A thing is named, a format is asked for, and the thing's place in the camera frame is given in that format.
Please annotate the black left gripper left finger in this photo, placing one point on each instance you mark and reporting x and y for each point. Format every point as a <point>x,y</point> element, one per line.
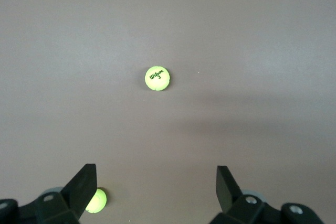
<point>78,195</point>

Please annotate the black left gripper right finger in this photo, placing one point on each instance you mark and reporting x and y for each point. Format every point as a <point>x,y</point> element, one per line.
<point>225,190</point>

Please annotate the yellow tennis ball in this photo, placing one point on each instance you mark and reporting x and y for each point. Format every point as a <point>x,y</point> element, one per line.
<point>98,200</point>
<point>156,78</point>

